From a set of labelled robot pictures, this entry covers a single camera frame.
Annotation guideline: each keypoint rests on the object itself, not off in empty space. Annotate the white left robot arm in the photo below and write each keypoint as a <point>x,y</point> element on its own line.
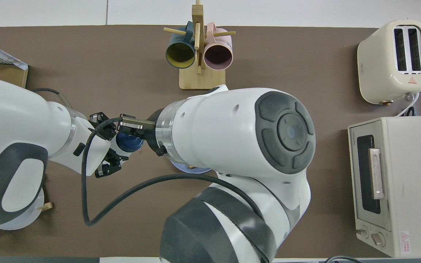
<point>13,117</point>

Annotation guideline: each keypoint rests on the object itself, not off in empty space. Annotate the wooden plate rack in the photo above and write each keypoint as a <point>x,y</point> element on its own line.
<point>46,206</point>

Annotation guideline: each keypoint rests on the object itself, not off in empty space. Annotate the dark teal mug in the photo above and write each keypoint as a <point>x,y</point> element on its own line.
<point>180,54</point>

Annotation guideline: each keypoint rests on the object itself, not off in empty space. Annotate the pink mug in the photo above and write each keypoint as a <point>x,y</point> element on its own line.
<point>217,54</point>

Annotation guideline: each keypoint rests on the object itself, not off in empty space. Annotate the blue round plate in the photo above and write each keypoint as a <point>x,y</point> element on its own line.
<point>181,168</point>

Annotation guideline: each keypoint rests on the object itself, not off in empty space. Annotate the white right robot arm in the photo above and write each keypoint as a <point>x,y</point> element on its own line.
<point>214,120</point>

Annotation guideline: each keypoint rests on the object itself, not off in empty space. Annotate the grey round plate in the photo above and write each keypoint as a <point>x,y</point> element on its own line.
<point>37,219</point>

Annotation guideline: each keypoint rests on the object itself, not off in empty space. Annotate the brown table mat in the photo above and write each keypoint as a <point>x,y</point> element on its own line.
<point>86,54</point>

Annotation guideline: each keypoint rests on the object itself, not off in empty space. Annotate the translucent squeeze bottle blue cap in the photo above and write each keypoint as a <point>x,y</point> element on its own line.
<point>128,141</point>

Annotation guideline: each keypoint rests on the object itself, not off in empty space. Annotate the wooden mug tree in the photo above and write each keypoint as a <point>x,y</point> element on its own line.
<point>202,54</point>

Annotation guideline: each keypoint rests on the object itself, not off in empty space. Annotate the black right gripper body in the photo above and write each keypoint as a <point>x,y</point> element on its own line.
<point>152,137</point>

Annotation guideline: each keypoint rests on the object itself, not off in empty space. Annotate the cream two-slot toaster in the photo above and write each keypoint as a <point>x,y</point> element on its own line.
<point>376,73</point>

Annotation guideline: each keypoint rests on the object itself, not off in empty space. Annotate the white checked cloth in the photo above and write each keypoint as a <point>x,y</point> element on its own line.
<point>6,58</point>

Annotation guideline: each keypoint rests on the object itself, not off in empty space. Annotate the white toaster oven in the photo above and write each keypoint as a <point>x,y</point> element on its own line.
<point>415,190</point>

